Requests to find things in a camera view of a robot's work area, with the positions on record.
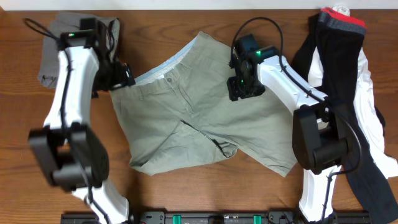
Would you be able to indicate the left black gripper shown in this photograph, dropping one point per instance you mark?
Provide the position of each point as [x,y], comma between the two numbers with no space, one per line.
[120,79]

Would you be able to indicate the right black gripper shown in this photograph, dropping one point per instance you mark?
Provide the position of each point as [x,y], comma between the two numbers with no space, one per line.
[235,92]

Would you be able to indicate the khaki shorts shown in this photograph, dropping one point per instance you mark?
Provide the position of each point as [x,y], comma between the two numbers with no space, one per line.
[179,115]

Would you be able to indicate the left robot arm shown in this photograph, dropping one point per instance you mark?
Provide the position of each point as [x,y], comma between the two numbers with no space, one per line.
[68,152]

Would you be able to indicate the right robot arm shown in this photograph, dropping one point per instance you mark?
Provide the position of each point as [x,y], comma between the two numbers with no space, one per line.
[322,137]

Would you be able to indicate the black garment with logo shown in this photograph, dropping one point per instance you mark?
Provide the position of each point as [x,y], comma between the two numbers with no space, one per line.
[302,59]

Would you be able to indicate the folded grey shorts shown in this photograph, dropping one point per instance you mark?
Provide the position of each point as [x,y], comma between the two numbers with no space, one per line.
[68,22]

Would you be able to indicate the dark navy garment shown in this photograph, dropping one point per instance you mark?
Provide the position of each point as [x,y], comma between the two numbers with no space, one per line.
[373,191]

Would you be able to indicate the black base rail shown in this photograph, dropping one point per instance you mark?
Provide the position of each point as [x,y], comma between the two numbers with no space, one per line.
[271,217]

